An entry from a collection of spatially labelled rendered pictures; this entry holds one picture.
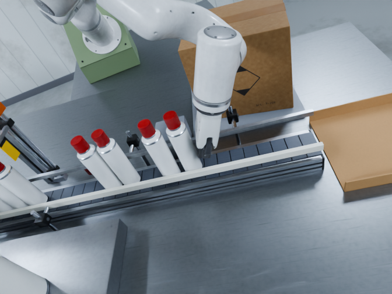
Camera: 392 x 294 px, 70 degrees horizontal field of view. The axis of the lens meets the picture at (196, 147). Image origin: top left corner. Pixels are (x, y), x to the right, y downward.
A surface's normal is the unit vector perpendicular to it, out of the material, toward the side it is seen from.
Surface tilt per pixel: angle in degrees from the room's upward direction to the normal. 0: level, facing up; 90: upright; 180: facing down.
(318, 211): 0
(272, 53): 90
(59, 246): 0
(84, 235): 0
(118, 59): 90
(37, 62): 90
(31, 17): 90
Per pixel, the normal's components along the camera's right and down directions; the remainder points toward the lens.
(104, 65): 0.24, 0.65
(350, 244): -0.28, -0.66
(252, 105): -0.10, 0.74
